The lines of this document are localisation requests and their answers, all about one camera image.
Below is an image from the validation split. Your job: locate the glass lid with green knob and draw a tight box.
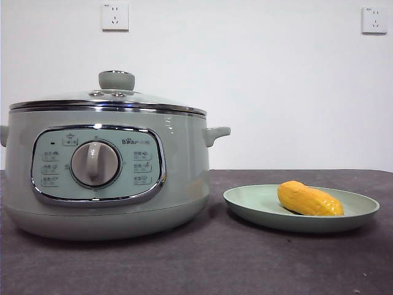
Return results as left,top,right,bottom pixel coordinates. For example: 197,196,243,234
8,69,208,117

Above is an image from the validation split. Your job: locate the yellow corn cob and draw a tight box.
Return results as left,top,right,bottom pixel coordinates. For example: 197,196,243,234
277,180,345,217

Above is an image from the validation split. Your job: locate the white wall socket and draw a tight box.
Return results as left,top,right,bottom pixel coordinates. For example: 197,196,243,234
102,2,130,32
361,6,389,35

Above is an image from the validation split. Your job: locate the pale green round plate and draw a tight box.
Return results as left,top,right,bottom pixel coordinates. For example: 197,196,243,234
223,184,381,234

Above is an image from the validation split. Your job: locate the pale green electric steamer pot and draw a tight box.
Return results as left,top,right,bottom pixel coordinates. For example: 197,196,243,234
0,109,232,242

